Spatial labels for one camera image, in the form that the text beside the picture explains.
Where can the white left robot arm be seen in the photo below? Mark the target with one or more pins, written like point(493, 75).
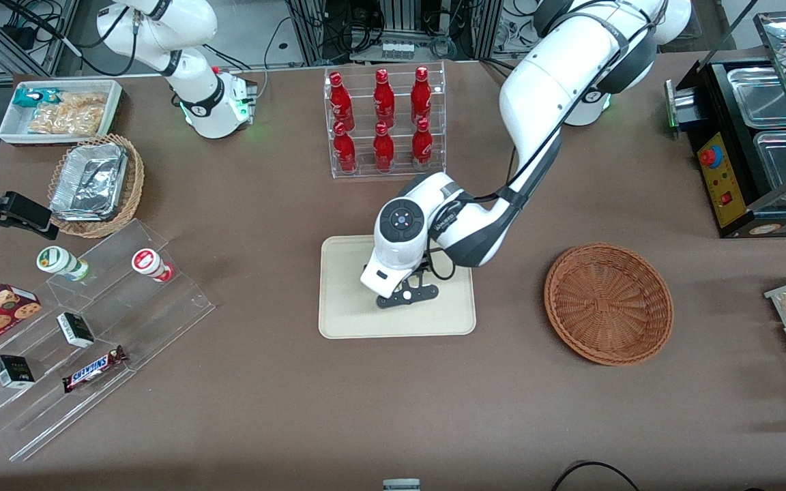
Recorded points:
point(550, 88)

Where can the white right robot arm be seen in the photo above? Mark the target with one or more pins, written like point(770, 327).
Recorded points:
point(195, 102)

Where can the beige plastic tray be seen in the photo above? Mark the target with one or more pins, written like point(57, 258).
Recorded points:
point(345, 314)

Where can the aluminium foil tray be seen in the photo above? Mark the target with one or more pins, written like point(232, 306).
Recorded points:
point(89, 183)

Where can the light wicker basket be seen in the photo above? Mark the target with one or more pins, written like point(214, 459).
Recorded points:
point(135, 184)

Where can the brown wicker basket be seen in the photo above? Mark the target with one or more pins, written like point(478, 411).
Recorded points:
point(608, 303)

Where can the green lid yogurt cup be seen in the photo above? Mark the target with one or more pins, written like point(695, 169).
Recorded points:
point(59, 261)

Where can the white rectangular bin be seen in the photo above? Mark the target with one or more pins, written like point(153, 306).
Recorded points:
point(14, 129)

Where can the clear acrylic bottle rack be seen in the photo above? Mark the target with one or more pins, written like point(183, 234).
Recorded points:
point(366, 170)

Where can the clear bag of crackers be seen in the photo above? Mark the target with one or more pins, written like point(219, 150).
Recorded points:
point(69, 114)

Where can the small black white box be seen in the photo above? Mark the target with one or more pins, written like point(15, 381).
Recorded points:
point(76, 329)
point(13, 372)

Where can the red lid yogurt cup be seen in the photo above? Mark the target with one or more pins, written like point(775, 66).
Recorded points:
point(149, 263)

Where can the teal snack packet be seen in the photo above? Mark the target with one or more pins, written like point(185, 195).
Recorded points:
point(33, 97)

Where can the red drink bottle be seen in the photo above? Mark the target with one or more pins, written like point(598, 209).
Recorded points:
point(344, 151)
point(341, 102)
point(422, 146)
point(421, 97)
point(384, 99)
point(383, 150)

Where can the Snickers chocolate bar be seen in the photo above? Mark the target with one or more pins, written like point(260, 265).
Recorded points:
point(95, 368)

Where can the clear acrylic stepped stand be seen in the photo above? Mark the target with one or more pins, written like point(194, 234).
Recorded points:
point(161, 320)

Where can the small grey device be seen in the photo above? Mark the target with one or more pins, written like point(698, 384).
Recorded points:
point(401, 485)

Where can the white power strip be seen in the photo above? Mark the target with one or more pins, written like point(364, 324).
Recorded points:
point(397, 50)

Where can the red emergency stop button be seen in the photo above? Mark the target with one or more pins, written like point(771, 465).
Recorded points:
point(710, 157)

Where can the black food warmer cabinet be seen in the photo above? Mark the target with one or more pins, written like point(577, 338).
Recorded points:
point(724, 177)

